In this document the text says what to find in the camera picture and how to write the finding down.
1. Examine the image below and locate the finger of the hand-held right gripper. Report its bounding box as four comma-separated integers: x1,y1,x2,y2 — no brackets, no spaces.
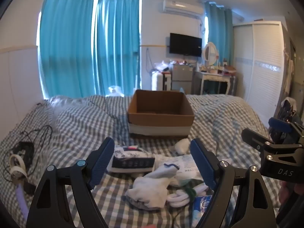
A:
268,117,304,145
241,128,277,153

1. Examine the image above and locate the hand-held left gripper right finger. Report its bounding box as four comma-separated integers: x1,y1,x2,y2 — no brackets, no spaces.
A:
190,138,277,228

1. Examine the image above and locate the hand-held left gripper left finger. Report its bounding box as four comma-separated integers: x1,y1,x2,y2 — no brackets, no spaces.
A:
26,137,115,228

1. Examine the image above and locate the white plastic packet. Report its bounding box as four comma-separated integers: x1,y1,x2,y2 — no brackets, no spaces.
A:
157,154,204,187

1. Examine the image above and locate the small white sock ball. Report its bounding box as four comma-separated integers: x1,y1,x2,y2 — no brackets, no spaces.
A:
174,138,191,154

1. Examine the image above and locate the white sock pair green tie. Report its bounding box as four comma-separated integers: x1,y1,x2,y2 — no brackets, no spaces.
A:
166,183,210,207

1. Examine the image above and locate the blue patterned packet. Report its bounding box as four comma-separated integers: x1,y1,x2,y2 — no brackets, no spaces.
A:
192,195,212,227

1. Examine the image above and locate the white sock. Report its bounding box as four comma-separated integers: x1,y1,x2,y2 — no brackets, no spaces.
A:
125,163,179,211

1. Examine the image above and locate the brown cardboard box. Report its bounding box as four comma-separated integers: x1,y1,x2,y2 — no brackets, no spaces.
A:
127,89,195,139

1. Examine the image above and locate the person's right hand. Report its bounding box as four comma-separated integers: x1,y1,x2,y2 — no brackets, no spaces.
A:
280,180,304,201

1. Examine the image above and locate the black bag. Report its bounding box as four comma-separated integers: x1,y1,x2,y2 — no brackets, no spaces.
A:
280,97,298,124

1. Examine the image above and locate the grey checked blanket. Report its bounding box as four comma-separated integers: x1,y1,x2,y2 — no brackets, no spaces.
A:
0,94,285,228

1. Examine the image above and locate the hanging white cloth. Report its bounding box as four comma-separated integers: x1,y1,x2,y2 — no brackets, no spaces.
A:
284,50,295,93

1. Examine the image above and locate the white wardrobe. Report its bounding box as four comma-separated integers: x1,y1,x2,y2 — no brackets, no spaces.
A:
233,21,289,121

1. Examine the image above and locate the white dressing table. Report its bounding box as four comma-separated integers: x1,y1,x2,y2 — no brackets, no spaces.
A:
193,70,234,95

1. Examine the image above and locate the group of cosmetic bottles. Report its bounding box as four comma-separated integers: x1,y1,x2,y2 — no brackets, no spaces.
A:
198,60,238,76

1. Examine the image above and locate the white tape roll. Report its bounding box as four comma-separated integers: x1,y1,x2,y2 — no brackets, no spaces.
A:
9,154,26,178

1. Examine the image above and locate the grey mini fridge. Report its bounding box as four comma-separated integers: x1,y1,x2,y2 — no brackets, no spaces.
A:
171,64,194,94

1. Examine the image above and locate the white suitcase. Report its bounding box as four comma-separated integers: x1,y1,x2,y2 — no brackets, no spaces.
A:
151,72,172,91

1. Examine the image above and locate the white oval mirror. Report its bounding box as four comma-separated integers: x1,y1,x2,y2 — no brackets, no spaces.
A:
202,42,219,67

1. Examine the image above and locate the clear plastic bag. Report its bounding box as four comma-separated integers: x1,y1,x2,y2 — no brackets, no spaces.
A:
154,60,173,73

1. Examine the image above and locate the narrow teal curtain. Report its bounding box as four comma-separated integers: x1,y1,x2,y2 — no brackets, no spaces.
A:
204,1,234,67

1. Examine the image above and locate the wide teal curtain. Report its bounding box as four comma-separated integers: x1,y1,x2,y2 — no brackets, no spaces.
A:
38,0,95,99

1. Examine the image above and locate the white air conditioner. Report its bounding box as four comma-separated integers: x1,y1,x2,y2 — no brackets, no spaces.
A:
162,0,205,18

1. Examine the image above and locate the black cable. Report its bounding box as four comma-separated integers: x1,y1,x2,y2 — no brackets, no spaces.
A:
2,125,53,183

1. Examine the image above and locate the purple strap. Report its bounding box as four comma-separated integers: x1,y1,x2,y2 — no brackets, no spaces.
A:
15,184,30,221

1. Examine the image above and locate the black wall television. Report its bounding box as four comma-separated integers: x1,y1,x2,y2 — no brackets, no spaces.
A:
169,33,203,58

